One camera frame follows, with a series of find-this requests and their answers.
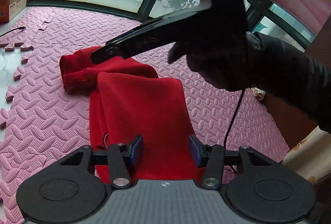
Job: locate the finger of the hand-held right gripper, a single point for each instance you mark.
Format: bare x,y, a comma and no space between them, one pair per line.
139,41

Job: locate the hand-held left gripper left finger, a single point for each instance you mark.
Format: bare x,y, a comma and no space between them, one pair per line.
137,150

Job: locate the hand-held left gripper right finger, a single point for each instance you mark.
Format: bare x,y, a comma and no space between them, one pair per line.
195,150

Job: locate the red garment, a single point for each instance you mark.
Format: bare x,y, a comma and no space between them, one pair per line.
144,110

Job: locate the person's right forearm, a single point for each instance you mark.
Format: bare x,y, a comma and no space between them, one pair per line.
292,79

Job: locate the person's right hand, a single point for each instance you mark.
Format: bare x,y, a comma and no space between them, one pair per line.
214,66

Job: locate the pink foam puzzle mat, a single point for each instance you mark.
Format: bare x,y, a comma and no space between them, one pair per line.
46,99

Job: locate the brown wooden cabinet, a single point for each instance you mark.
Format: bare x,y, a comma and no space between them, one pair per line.
297,123

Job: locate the printed beige cloth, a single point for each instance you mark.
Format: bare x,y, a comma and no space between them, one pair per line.
307,154

